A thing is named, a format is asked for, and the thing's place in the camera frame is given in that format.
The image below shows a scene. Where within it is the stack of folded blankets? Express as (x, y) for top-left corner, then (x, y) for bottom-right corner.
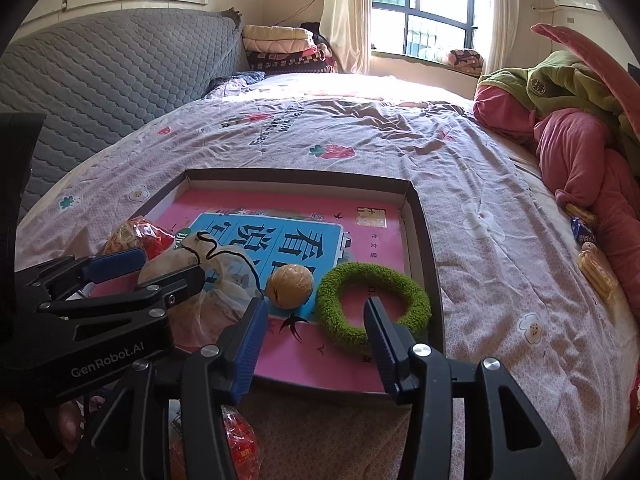
(241, 25), (336, 75)

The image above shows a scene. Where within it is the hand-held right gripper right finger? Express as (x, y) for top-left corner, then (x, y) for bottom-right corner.
(362, 296), (578, 480)

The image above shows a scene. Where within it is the red snack ball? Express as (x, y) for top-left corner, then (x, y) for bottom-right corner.
(170, 405), (261, 480)
(102, 217), (176, 261)

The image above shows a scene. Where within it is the dark patterned cloth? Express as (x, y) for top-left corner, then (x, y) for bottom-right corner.
(207, 71), (266, 96)

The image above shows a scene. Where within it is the black framed window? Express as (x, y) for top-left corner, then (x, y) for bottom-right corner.
(371, 0), (493, 58)

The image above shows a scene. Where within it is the shallow cardboard box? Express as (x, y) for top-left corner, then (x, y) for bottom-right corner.
(145, 167), (446, 401)

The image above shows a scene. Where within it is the white floral drawstring pouch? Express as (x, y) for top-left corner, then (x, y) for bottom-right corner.
(137, 230), (266, 356)

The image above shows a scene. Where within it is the grey quilted headboard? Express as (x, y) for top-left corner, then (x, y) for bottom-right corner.
(0, 10), (251, 221)

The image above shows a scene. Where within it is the small yellow snack packet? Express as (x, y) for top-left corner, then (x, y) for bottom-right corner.
(565, 202), (596, 226)

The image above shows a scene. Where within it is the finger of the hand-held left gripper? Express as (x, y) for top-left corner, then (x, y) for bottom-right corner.
(37, 265), (206, 321)
(15, 247), (147, 306)

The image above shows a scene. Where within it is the green blanket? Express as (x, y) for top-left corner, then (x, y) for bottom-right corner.
(477, 50), (640, 176)

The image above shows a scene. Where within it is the folded patterned blanket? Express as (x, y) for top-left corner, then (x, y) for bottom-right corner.
(447, 48), (485, 73)

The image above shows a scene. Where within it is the pink quilt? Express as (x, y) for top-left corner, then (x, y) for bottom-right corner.
(472, 22), (640, 316)

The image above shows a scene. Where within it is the green fuzzy ring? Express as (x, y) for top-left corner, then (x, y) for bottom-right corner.
(315, 262), (432, 353)

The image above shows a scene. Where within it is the cream curtain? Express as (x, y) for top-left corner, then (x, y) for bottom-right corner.
(320, 0), (373, 75)
(486, 0), (507, 61)

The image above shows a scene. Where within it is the tan walnut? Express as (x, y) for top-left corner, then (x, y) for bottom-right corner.
(265, 264), (315, 309)

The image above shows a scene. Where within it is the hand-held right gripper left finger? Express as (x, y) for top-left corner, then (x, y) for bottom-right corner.
(75, 297), (271, 480)

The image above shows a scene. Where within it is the yellow biscuit packet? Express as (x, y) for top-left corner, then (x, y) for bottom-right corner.
(577, 242), (618, 303)

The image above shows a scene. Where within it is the blue snack packet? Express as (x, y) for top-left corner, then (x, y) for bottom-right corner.
(570, 216), (598, 246)

